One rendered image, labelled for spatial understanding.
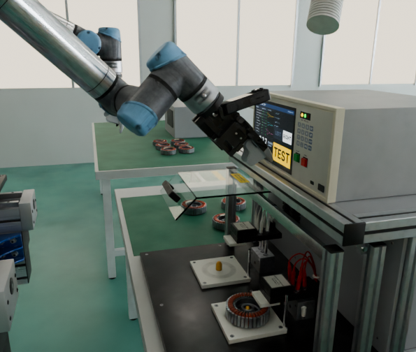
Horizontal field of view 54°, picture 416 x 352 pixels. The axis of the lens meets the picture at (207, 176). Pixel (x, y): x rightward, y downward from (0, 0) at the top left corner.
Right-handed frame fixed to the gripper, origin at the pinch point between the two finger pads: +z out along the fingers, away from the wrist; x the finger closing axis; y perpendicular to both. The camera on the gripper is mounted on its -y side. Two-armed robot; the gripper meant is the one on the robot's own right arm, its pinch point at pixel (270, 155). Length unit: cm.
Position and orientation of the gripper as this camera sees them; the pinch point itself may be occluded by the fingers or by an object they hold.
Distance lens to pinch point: 98.0
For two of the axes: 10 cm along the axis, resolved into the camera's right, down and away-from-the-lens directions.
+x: 2.7, 2.8, -9.2
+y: -6.9, 7.3, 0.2
